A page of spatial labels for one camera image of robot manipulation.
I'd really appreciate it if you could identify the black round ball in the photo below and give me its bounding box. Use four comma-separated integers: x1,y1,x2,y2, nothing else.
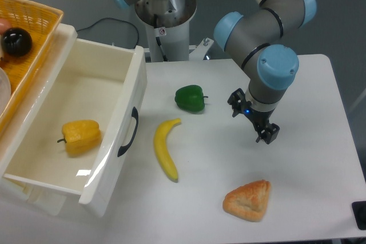
1,27,33,57

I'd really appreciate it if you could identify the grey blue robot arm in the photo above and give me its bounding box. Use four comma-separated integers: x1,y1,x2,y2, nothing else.
114,0,317,143

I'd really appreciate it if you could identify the black cable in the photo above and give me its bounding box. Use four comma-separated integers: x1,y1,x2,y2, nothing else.
76,17,140,49

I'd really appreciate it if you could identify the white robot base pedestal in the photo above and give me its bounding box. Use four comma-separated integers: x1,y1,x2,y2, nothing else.
134,0,214,62

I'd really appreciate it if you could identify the yellow banana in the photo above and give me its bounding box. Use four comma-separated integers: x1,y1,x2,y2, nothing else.
153,118,181,182

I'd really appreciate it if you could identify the white plate in basket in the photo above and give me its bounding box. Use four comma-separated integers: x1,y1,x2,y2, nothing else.
0,69,11,114

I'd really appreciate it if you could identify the green bell pepper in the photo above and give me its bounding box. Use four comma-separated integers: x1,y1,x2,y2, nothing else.
174,85,208,113

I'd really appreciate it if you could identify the yellow bell pepper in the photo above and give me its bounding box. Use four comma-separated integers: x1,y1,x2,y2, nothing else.
57,119,102,157

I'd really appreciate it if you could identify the triangular pastry bread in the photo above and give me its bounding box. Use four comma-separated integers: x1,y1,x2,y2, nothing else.
222,180,272,222

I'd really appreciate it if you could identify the orange wicker basket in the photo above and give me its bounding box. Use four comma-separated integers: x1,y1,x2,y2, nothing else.
1,0,63,131

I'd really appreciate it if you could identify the white drawer cabinet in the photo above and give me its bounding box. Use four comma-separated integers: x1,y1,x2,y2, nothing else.
1,23,77,216

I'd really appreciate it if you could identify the black device at edge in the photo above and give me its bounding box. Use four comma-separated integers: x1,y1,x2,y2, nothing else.
352,201,366,230

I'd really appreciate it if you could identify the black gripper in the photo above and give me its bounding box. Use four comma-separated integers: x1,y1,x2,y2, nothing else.
227,89,280,145

